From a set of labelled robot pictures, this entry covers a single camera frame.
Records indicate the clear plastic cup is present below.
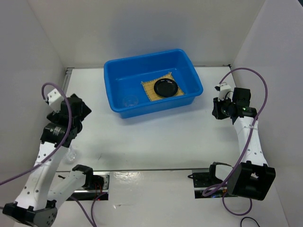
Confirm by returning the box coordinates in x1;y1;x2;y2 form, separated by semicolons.
64;145;77;164
122;95;139;108

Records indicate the black round plate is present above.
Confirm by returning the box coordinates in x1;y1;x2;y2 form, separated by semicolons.
153;78;178;98

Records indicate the bamboo sushi mat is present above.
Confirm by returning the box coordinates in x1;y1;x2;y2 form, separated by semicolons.
141;72;185;102

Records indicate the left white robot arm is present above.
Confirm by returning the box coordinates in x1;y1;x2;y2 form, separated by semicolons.
2;94;94;227

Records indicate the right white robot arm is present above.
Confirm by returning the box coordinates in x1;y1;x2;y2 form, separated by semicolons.
207;84;276;201

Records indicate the blue plastic bin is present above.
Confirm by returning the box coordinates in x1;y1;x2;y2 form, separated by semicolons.
104;49;204;119

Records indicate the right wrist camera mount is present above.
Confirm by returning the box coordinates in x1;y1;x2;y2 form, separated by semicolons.
215;82;232;102

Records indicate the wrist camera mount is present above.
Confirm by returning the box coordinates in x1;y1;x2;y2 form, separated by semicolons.
47;88;64;112
215;82;232;102

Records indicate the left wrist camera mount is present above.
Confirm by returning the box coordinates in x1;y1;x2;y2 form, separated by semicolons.
47;88;64;112

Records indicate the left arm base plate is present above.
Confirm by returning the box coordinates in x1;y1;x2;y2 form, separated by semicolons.
72;172;110;201

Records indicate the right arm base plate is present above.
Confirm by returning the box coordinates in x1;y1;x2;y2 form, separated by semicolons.
187;168;227;199

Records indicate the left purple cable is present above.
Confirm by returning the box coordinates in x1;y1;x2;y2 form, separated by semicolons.
0;82;98;227

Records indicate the black cable on floor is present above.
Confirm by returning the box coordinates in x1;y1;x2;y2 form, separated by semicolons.
240;216;261;227

